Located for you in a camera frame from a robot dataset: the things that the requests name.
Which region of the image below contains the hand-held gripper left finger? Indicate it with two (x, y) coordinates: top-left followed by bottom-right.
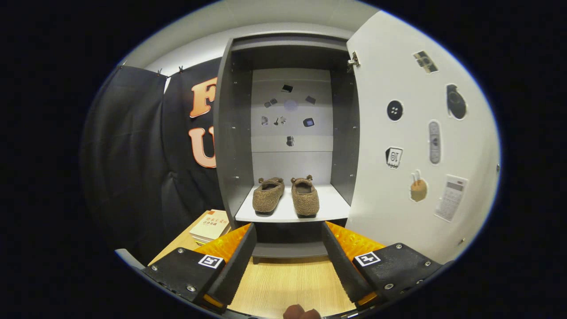
(142, 222), (258, 313)

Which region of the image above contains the dark grey shoe cabinet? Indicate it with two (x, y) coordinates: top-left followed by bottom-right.
(213, 30), (361, 265)

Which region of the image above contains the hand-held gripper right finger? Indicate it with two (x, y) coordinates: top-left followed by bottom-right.
(321, 221), (443, 311)

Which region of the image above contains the black backdrop cloth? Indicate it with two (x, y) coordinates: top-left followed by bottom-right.
(80, 58), (224, 266)

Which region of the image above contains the brown fuzzy shoe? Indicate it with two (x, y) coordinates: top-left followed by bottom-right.
(252, 177), (285, 214)
(291, 175), (320, 217)

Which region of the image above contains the beige shoe cabinet door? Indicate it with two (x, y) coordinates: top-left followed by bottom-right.
(346, 10), (501, 265)

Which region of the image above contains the beige cover book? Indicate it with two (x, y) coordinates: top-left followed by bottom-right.
(190, 209), (231, 242)

